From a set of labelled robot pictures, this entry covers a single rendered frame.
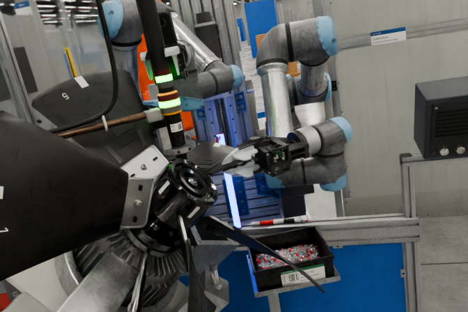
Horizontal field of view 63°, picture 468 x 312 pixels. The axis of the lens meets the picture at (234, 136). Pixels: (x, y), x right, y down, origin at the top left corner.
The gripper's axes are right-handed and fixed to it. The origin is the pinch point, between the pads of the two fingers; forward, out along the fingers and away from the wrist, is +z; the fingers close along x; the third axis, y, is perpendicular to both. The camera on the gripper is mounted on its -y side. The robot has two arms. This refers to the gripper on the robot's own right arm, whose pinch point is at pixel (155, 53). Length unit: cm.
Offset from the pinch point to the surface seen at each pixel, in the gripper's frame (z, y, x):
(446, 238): -138, 147, -125
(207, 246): -1.4, 44.9, -1.3
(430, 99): -20, 24, -62
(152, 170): 4.2, 22.5, 5.2
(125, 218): 16.9, 26.1, 7.9
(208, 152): -18.3, 27.6, -3.9
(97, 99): -3.7, 7.5, 15.2
